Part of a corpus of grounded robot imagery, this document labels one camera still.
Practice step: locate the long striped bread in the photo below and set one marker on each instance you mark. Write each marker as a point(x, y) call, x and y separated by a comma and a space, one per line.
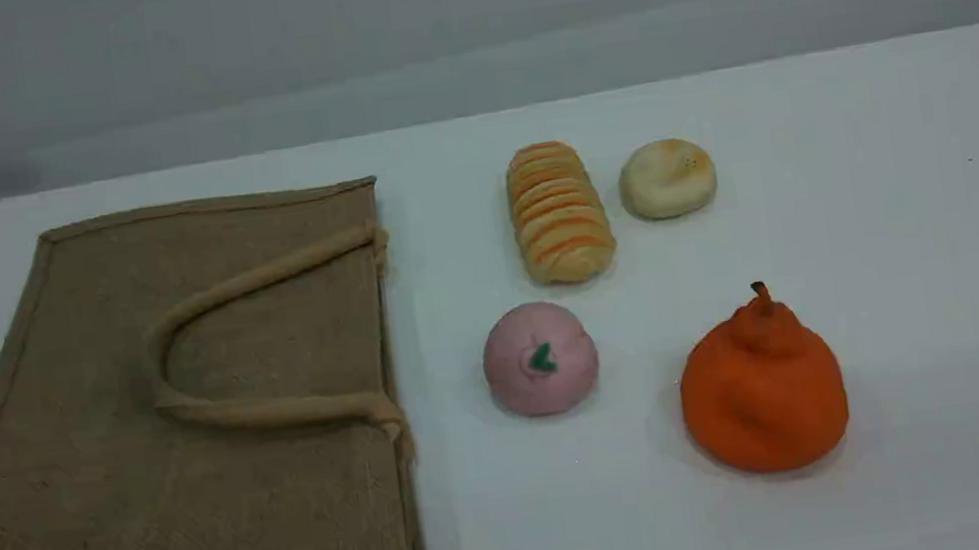
point(558, 210)

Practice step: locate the round egg yolk pastry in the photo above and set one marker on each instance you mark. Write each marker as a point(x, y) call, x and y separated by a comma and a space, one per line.
point(667, 180)

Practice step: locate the brown jute tote bag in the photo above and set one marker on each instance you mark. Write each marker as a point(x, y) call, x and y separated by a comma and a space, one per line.
point(153, 503)

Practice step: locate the pink peach bun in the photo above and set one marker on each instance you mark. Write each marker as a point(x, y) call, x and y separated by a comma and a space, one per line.
point(540, 362)

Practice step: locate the orange pear-shaped fruit toy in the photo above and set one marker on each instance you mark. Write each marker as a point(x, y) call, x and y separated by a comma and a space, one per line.
point(761, 391)

